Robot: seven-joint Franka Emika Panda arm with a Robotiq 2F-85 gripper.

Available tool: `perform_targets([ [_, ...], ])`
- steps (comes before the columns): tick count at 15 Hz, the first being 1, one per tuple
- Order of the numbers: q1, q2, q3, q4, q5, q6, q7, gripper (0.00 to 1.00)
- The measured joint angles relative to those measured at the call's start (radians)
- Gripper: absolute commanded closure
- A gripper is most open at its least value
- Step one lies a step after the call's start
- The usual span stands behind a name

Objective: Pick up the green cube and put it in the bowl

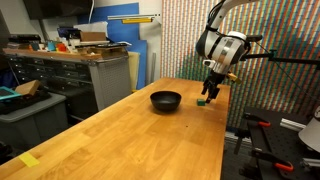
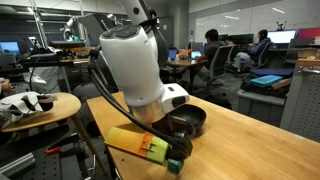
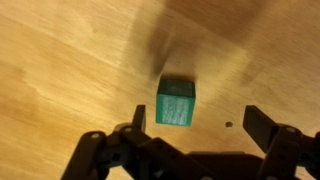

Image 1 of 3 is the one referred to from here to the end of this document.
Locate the teal cup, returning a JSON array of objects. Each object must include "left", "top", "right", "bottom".
[{"left": 46, "top": 40, "right": 57, "bottom": 52}]

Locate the beige board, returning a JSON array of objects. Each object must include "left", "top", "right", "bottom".
[{"left": 127, "top": 51, "right": 141, "bottom": 94}]

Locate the grey storage bin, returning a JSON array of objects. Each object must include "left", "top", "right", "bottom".
[{"left": 0, "top": 92, "right": 68, "bottom": 153}]

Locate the small cardboard box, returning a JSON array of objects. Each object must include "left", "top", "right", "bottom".
[{"left": 14, "top": 79, "right": 43, "bottom": 97}]

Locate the white lamp shade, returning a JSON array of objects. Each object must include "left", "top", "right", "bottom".
[{"left": 297, "top": 105, "right": 320, "bottom": 154}]

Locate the orange handled black clamp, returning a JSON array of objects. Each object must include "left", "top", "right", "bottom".
[
  {"left": 250, "top": 147, "right": 295, "bottom": 173},
  {"left": 243, "top": 112, "right": 272, "bottom": 129}
]

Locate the black camera mount rod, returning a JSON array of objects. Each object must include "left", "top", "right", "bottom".
[{"left": 241, "top": 49, "right": 320, "bottom": 70}]

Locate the black wall screen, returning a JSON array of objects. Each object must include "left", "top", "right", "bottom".
[{"left": 22, "top": 0, "right": 95, "bottom": 20}]

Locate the grey pegboard tool cabinet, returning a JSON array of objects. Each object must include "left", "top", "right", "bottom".
[{"left": 3, "top": 48, "right": 133, "bottom": 121}]

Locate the yellow spirit level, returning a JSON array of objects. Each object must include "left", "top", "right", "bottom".
[{"left": 121, "top": 17, "right": 155, "bottom": 25}]

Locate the black flat device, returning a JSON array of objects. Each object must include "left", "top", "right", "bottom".
[{"left": 7, "top": 33, "right": 43, "bottom": 44}]

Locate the red container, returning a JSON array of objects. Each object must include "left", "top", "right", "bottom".
[{"left": 55, "top": 42, "right": 69, "bottom": 53}]

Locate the teal flat box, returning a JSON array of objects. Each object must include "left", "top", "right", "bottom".
[{"left": 0, "top": 86, "right": 22, "bottom": 102}]

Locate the brown cardboard box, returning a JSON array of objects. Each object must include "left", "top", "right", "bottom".
[{"left": 79, "top": 31, "right": 108, "bottom": 43}]

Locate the aluminium extrusion rail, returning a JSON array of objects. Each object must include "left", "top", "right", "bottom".
[{"left": 279, "top": 117, "right": 309, "bottom": 133}]

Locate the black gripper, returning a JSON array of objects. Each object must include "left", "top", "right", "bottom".
[{"left": 201, "top": 69, "right": 229, "bottom": 104}]

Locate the white paper box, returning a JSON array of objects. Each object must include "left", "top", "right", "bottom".
[{"left": 72, "top": 20, "right": 110, "bottom": 34}]

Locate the short aluminium bracket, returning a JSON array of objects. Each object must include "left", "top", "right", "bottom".
[{"left": 299, "top": 157, "right": 320, "bottom": 169}]

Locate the black bag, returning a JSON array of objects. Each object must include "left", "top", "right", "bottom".
[{"left": 0, "top": 89, "right": 53, "bottom": 116}]

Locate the black bowl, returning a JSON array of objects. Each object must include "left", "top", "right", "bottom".
[{"left": 149, "top": 90, "right": 183, "bottom": 113}]

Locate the black breadboard table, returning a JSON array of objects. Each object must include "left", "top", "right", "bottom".
[{"left": 233, "top": 105, "right": 320, "bottom": 180}]

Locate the white metal rail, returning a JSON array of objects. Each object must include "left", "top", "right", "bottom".
[{"left": 106, "top": 13, "right": 162, "bottom": 21}]

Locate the blue foam board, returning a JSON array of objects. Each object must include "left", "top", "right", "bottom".
[{"left": 77, "top": 2, "right": 148, "bottom": 90}]

